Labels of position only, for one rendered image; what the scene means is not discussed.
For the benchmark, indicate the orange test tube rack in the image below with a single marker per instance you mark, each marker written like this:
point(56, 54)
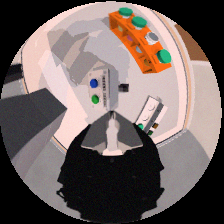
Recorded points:
point(148, 51)

